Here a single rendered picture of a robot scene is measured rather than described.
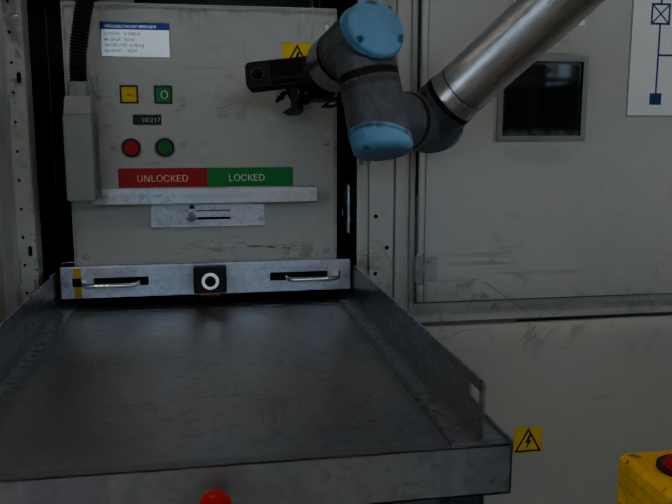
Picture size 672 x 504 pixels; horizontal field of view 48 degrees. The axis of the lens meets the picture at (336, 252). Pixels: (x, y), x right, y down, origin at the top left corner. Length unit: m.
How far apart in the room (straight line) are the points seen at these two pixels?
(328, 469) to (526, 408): 0.86
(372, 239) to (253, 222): 0.23
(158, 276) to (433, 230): 0.52
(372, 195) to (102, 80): 0.53
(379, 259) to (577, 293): 0.41
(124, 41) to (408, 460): 0.93
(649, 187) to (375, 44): 0.73
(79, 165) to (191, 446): 0.65
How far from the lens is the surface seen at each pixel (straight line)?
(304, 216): 1.45
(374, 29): 1.11
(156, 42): 1.44
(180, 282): 1.45
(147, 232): 1.44
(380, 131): 1.08
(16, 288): 1.44
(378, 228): 1.44
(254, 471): 0.78
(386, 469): 0.81
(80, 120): 1.33
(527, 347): 1.56
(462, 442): 0.82
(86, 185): 1.33
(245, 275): 1.44
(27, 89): 1.43
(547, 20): 1.13
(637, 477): 0.69
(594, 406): 1.67
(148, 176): 1.43
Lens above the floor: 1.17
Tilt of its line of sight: 9 degrees down
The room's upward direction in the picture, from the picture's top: straight up
